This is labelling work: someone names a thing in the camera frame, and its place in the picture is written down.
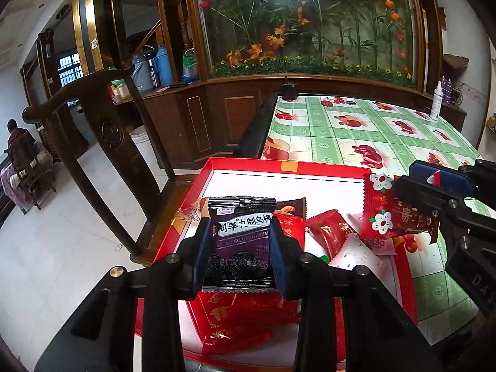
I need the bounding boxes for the long red snack packet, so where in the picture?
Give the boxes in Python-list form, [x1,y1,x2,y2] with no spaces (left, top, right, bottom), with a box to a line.
[274,197,307,250]

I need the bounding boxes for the red gift box tray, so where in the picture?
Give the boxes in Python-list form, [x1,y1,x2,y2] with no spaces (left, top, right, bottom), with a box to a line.
[141,158,428,371]

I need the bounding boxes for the dark purple plum packet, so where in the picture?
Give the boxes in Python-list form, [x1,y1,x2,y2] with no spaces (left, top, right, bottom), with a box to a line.
[203,196,276,293]

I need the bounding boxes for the red candy packet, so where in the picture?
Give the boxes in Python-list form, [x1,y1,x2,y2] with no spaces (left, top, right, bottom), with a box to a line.
[305,209,361,259]

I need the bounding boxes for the red flower snack packet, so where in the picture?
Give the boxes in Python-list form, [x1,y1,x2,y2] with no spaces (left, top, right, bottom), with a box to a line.
[361,173,439,244]

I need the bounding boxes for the white dotted snack packet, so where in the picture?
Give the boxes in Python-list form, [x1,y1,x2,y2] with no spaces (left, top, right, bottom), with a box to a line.
[330,213,395,282]

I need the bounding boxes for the large red foil bag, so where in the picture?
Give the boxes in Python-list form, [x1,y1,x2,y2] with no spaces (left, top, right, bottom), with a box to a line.
[187,291,299,356]

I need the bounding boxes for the white spray bottle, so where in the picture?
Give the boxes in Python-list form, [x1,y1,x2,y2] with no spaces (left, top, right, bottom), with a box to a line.
[430,81,443,120]

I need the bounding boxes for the purple bottles on shelf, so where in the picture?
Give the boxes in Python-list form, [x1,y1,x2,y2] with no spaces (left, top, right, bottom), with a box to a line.
[441,77,453,104]

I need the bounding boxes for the wooden cabinet counter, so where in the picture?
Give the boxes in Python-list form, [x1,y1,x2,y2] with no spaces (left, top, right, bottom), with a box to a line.
[112,73,468,170]

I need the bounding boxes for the green fruit-pattern tablecloth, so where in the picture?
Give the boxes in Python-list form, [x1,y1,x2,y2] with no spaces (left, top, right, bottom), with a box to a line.
[262,96,480,344]

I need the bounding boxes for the dark wooden chair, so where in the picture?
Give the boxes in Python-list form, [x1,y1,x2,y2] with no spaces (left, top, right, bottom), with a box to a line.
[21,65,203,266]

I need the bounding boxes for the white plastic bucket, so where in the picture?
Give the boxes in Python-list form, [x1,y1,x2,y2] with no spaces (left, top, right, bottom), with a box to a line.
[130,125,158,165]

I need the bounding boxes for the small black box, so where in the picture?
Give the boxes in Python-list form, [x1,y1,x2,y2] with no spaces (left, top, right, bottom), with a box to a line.
[280,82,299,101]

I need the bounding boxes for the green-label plastic bottle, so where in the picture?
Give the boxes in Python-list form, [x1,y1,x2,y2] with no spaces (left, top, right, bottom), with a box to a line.
[182,48,199,83]

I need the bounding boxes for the grey thermos jug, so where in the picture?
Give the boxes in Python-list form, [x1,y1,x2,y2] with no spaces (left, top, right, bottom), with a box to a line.
[131,55,154,95]

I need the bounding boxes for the blue thermos jug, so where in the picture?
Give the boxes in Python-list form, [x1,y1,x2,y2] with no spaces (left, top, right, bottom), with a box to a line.
[153,45,173,86]

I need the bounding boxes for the floral glass partition panel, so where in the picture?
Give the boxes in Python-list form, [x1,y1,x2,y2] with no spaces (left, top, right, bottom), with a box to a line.
[197,0,419,87]

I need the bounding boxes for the seated person in background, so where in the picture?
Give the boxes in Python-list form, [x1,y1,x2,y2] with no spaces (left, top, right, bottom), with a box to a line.
[7,118,35,164]

